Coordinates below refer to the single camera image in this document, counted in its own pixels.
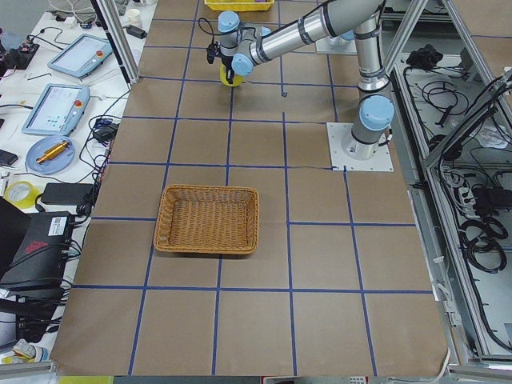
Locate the black computer box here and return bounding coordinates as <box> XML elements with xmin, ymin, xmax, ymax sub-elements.
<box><xmin>1</xmin><ymin>198</ymin><xmax>75</xmax><ymax>292</ymax></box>

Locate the upper teach pendant tablet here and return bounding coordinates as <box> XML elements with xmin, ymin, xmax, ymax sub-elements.
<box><xmin>47</xmin><ymin>34</ymin><xmax>113</xmax><ymax>78</ymax></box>

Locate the teach pendant tablet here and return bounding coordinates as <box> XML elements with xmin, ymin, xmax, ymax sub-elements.
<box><xmin>22</xmin><ymin>83</ymin><xmax>90</xmax><ymax>136</ymax></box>
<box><xmin>47</xmin><ymin>34</ymin><xmax>113</xmax><ymax>78</ymax></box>

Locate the aluminium frame post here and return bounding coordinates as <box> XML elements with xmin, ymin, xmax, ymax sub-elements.
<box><xmin>91</xmin><ymin>0</ymin><xmax>140</xmax><ymax>85</ymax></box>

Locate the black cable bundle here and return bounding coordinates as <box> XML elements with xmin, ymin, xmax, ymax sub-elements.
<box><xmin>458</xmin><ymin>218</ymin><xmax>509</xmax><ymax>275</ymax></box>

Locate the black power adapter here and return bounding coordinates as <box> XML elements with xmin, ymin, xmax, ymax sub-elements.
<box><xmin>41</xmin><ymin>183</ymin><xmax>93</xmax><ymax>206</ymax></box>

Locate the yellow-green tape roll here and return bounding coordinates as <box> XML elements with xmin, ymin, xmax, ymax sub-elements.
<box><xmin>4</xmin><ymin>181</ymin><xmax>41</xmax><ymax>210</ymax></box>

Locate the black cloth bundle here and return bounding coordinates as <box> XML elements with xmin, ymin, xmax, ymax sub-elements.
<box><xmin>406</xmin><ymin>44</ymin><xmax>443</xmax><ymax>70</ymax></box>

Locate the yellow bin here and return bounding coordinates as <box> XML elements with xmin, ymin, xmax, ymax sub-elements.
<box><xmin>204</xmin><ymin>0</ymin><xmax>274</xmax><ymax>12</ymax></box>

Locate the woven wicker basket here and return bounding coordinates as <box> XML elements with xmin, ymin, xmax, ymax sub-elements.
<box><xmin>154</xmin><ymin>185</ymin><xmax>259</xmax><ymax>255</ymax></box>

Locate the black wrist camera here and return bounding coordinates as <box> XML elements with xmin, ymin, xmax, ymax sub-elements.
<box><xmin>206</xmin><ymin>42</ymin><xmax>220</xmax><ymax>64</ymax></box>

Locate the blue plate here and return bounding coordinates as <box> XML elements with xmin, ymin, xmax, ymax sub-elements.
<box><xmin>25</xmin><ymin>135</ymin><xmax>75</xmax><ymax>175</ymax></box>

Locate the white paper cup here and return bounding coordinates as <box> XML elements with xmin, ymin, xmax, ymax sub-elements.
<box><xmin>125</xmin><ymin>8</ymin><xmax>142</xmax><ymax>28</ymax></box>

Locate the gold metal cylinder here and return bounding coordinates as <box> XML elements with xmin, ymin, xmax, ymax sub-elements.
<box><xmin>37</xmin><ymin>141</ymin><xmax>70</xmax><ymax>164</ymax></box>

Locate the lower teach pendant tablet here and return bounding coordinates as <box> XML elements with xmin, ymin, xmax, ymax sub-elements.
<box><xmin>22</xmin><ymin>83</ymin><xmax>90</xmax><ymax>136</ymax></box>

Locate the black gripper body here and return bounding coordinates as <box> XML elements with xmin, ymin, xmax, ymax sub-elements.
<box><xmin>224</xmin><ymin>66</ymin><xmax>235</xmax><ymax>83</ymax></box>

